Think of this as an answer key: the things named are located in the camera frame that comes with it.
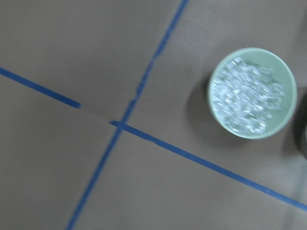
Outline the green bowl of ice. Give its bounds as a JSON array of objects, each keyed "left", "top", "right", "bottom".
[{"left": 207, "top": 47, "right": 297, "bottom": 139}]

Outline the steel ice scoop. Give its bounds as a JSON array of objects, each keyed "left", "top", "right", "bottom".
[{"left": 293, "top": 93, "right": 307, "bottom": 159}]

